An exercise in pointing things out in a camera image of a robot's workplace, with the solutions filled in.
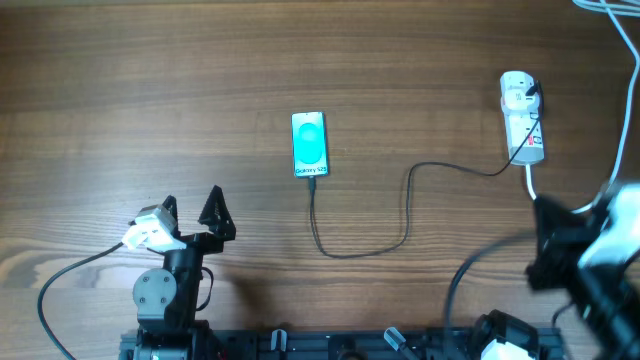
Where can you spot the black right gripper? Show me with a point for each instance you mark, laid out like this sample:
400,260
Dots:
572,234

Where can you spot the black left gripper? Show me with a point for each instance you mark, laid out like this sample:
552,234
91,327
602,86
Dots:
211,243

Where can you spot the blue screen smartphone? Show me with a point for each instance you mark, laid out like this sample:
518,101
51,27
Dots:
309,144

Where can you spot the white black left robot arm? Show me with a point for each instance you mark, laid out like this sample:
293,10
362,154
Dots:
166,297

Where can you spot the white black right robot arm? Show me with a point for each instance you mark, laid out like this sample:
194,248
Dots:
613,318

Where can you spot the white power strip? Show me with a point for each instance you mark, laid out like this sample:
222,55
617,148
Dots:
522,104

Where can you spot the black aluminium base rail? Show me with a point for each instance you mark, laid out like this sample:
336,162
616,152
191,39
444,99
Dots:
250,345

